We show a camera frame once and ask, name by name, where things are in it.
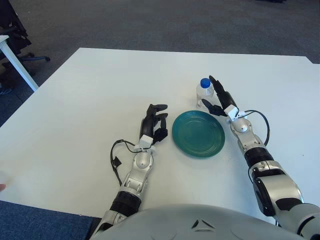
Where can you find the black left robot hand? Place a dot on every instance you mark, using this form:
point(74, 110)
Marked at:
point(150, 125)

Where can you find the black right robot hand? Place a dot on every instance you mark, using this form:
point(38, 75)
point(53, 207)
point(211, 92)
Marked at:
point(225, 98)

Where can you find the clear bottle with blue cap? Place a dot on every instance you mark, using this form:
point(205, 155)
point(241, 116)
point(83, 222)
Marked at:
point(203, 91)

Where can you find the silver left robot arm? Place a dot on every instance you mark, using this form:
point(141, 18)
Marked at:
point(142, 162)

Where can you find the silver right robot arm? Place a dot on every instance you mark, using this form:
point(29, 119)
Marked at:
point(275, 190)

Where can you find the green round plate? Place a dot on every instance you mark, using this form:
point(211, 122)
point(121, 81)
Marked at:
point(197, 135)

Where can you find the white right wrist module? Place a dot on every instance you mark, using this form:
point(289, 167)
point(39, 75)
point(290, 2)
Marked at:
point(231, 111)

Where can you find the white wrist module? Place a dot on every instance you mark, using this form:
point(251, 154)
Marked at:
point(231, 111)
point(145, 140)

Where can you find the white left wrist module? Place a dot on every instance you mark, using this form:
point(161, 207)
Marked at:
point(145, 140)

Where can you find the grey robot torso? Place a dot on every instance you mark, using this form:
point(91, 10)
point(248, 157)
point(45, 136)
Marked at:
point(175, 225)

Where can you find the white table leg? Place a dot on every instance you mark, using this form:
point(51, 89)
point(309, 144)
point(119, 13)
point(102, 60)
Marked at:
point(17, 64)

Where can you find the black office chair blue base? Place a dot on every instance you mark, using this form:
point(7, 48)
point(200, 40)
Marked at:
point(15, 25)

